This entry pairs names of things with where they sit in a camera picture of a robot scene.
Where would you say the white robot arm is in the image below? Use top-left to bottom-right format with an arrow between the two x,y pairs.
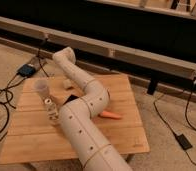
53,47 -> 132,171

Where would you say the black rectangular object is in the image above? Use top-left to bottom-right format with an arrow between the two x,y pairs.
66,94 -> 79,102

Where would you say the blue power adapter box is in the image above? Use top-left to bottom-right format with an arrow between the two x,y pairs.
17,64 -> 36,78

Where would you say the orange carrot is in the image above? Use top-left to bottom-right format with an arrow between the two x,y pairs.
99,111 -> 122,119

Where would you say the wooden low table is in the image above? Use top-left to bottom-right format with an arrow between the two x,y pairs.
0,74 -> 150,164

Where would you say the black power brick right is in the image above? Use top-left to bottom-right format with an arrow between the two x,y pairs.
175,134 -> 192,150

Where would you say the black cable on floor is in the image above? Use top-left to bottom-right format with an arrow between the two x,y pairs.
0,39 -> 49,153

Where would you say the long white rail beam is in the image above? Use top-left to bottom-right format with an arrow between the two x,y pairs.
0,17 -> 196,79

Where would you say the black cable right side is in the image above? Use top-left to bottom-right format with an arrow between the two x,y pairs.
152,78 -> 196,169

